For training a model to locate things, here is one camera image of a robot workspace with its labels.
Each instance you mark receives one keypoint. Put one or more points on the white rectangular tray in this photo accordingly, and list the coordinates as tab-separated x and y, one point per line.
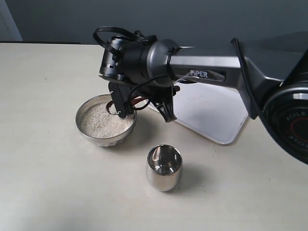
214	112

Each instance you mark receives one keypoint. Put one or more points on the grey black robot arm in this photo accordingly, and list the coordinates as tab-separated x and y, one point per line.
271	76

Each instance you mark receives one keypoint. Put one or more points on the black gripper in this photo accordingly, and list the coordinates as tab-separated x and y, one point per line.
129	69

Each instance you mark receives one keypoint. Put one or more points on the steel cup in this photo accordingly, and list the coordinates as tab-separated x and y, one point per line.
164	167

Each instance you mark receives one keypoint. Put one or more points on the dark red wooden spoon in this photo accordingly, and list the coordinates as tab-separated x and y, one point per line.
138	99

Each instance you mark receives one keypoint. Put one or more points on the steel bowl of rice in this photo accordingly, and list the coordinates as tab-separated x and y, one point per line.
98	126

